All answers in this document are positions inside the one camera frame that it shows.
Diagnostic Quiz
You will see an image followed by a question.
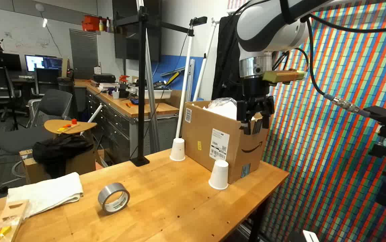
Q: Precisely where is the grey swivel chair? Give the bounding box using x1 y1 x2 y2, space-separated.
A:
0 89 72 153

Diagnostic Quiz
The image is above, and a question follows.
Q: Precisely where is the white paper cup far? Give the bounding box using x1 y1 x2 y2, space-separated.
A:
169 139 185 161

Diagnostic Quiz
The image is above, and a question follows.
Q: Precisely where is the wooden toy block board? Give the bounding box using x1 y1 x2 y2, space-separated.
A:
0 200 29 242

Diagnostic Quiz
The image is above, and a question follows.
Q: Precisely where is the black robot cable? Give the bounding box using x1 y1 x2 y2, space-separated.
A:
305 12 386 118

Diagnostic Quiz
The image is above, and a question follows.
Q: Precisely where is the round wooden side table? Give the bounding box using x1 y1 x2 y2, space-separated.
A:
44 120 96 135

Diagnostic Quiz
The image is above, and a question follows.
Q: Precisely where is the tan wrist camera mount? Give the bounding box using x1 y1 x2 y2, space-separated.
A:
262 70 305 83

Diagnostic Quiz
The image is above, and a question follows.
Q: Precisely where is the wooden workbench with drawers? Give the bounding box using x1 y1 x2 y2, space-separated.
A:
73 79 177 165

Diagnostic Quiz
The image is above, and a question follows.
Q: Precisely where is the red container on shelf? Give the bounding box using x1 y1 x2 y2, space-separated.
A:
81 15 99 32

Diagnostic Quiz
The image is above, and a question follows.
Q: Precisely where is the black camera stand pole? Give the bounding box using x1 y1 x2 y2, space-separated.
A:
114 0 194 168

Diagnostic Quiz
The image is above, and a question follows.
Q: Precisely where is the computer monitor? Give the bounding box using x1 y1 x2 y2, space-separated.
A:
25 55 61 73

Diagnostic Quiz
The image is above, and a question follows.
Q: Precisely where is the white paper cup near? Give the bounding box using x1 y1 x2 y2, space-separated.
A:
208 160 228 190

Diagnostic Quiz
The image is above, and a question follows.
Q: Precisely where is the silver duct tape roll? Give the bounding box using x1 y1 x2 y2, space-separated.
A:
98 183 130 214

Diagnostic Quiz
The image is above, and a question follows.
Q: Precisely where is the white folded towel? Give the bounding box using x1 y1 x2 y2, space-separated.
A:
6 172 83 218

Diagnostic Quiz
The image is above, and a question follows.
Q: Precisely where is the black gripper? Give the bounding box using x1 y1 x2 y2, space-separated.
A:
236 78 274 135

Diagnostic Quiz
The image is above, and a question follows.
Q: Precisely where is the cardboard amazon box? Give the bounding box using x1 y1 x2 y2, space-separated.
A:
181 101 267 183

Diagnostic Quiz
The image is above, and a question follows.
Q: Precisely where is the white paper cup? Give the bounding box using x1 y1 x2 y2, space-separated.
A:
208 160 228 190
169 139 185 161

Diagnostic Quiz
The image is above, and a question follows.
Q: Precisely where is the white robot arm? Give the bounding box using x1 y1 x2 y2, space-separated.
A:
235 0 329 135

